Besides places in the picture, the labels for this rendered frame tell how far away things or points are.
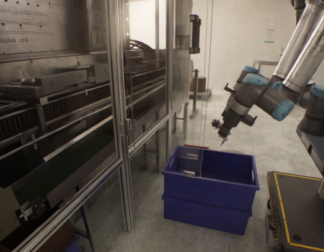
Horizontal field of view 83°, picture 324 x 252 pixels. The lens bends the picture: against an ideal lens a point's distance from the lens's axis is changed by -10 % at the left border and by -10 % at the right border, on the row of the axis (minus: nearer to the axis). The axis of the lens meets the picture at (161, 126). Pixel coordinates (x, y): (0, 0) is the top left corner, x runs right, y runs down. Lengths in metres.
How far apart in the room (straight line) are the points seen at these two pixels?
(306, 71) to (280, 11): 5.11
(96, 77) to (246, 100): 0.78
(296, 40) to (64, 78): 1.18
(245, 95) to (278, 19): 5.18
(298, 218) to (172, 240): 0.77
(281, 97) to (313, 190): 0.94
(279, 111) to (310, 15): 0.65
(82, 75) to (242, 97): 0.76
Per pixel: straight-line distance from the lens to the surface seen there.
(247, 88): 0.86
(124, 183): 1.26
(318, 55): 0.94
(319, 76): 6.24
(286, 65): 1.26
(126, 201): 1.35
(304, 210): 1.44
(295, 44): 1.28
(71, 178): 0.97
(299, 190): 1.60
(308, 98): 1.43
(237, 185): 1.29
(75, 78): 1.06
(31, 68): 1.29
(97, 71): 1.19
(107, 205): 1.75
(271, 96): 0.84
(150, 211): 1.66
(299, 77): 0.94
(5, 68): 1.21
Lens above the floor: 1.17
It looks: 21 degrees down
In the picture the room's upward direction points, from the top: straight up
